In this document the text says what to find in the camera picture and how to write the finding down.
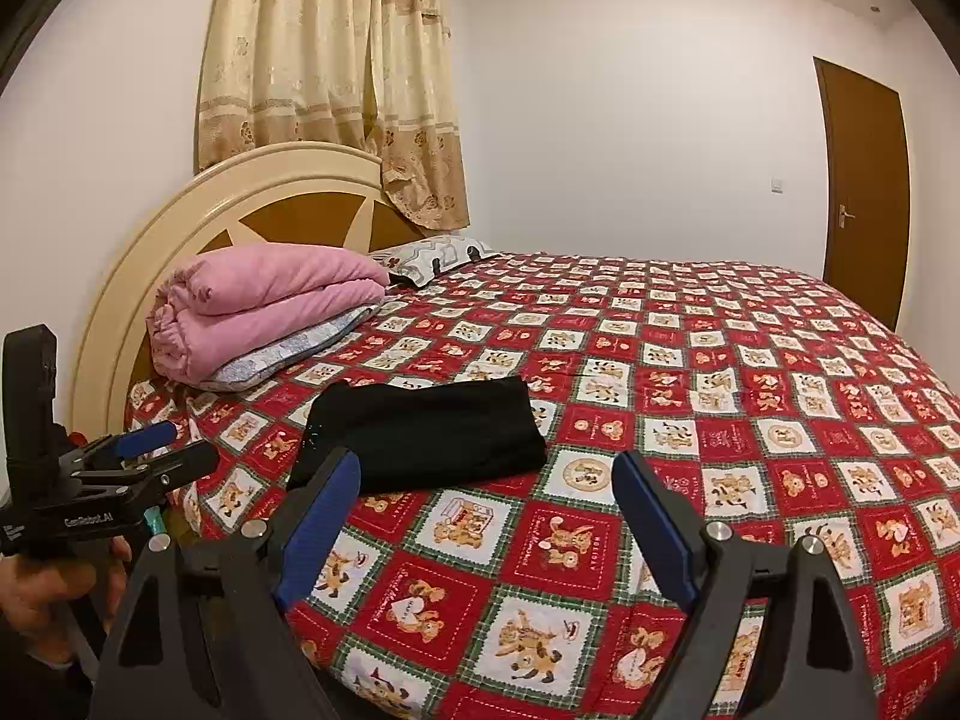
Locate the white blue patterned pillow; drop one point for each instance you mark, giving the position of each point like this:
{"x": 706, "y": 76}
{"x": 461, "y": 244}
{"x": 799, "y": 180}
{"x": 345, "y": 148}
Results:
{"x": 292, "y": 349}

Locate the red checked printed bedspread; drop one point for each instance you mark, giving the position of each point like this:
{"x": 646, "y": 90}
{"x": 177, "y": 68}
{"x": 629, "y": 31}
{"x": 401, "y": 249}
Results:
{"x": 675, "y": 420}

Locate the cream wooden headboard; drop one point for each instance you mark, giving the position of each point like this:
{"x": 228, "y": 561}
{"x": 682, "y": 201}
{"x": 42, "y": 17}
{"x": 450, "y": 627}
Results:
{"x": 187, "y": 195}

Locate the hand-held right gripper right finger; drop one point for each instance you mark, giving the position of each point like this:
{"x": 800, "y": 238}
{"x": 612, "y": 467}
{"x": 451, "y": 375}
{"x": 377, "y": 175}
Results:
{"x": 654, "y": 519}

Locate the beige patterned curtain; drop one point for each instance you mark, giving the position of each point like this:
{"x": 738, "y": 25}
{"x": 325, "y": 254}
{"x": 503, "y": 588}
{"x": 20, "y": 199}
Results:
{"x": 330, "y": 82}

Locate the pink folded blanket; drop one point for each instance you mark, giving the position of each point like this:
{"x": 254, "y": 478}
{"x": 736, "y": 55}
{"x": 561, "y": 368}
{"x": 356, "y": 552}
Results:
{"x": 262, "y": 300}

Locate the person's left forearm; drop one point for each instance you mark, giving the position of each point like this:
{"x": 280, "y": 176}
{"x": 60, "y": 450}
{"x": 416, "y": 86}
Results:
{"x": 34, "y": 682}

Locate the black pants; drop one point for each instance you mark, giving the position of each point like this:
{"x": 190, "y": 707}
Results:
{"x": 427, "y": 431}

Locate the grey zigzag pillow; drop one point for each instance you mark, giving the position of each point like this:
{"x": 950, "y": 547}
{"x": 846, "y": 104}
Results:
{"x": 431, "y": 255}

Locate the brown wooden door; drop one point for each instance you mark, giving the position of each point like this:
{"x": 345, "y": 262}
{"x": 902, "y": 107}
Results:
{"x": 862, "y": 187}

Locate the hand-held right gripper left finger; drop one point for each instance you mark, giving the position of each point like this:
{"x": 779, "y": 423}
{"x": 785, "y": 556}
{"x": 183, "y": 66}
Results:
{"x": 315, "y": 532}

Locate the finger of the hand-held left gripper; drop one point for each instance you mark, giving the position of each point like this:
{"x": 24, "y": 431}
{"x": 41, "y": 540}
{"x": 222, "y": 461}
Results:
{"x": 146, "y": 439}
{"x": 187, "y": 459}

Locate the person's left hand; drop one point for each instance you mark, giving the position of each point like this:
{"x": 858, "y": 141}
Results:
{"x": 52, "y": 600}

